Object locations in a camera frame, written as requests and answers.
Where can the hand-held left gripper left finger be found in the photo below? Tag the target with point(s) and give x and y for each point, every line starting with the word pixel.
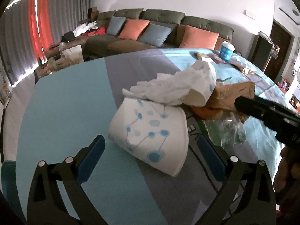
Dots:
pixel 91 161

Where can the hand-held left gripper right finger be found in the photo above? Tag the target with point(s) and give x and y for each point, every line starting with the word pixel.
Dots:
pixel 211 159

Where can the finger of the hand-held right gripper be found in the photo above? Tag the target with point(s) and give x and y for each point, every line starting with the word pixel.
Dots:
pixel 253 106

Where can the golden brown wrapper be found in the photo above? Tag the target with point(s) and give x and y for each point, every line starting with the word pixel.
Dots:
pixel 225 93

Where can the white blue-dotted paper cup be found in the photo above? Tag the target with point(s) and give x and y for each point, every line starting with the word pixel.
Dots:
pixel 150 140
pixel 201 93

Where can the person's right hand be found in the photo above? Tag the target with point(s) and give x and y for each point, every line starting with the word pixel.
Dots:
pixel 284 166

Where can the crumpled clear plastic bag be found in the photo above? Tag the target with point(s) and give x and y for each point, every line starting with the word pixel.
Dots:
pixel 222 126

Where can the cluttered white shelf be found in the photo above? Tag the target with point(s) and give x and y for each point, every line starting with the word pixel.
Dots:
pixel 290 91

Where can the small golden candy wrapper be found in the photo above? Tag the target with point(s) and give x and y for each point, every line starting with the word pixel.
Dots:
pixel 241 68

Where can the black standing panel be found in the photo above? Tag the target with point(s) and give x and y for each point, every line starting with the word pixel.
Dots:
pixel 260 51

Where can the dark red snack packet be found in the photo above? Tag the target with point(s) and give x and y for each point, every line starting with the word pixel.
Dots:
pixel 219 58

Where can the blue cup with white lid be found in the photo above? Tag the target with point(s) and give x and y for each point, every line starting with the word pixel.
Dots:
pixel 226 51

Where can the dark wooden door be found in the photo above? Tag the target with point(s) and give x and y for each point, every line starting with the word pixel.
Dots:
pixel 281 49

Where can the brown white snack package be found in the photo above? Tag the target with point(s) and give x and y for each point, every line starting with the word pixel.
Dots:
pixel 204 57

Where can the crumpled white tissue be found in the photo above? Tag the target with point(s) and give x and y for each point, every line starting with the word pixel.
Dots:
pixel 164 86

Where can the orange cushion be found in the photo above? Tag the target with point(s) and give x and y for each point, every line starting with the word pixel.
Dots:
pixel 199 37
pixel 133 29

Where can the cluttered low coffee table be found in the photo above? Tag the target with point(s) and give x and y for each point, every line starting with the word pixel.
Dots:
pixel 51 68

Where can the white paper bag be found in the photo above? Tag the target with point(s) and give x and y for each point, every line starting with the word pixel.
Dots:
pixel 72 54

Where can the glass vase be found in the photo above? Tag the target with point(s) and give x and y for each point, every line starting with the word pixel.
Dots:
pixel 5 91

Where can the glass jar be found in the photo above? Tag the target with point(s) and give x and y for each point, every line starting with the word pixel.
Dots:
pixel 61 48

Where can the wooden log table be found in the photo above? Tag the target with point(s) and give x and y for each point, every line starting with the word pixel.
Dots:
pixel 54 48

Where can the large blue cushion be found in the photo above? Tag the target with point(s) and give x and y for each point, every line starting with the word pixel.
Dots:
pixel 154 34

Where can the green brown sofa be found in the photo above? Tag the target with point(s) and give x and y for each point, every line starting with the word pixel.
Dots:
pixel 164 16

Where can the black clothes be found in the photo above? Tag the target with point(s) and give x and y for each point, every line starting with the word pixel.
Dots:
pixel 69 36

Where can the red clothes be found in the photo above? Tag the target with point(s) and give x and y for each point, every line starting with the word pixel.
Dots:
pixel 99 31

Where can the white clothes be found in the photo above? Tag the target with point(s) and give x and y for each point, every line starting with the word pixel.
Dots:
pixel 84 29

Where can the small blue cushion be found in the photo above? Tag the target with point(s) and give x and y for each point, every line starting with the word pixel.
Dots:
pixel 116 25

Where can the grey orange curtain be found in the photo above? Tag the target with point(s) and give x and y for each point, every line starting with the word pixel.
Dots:
pixel 16 39
pixel 68 9

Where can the cardboard boxes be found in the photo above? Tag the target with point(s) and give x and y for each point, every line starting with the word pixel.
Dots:
pixel 93 14

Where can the white wall switch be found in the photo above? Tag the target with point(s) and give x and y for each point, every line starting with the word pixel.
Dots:
pixel 250 14

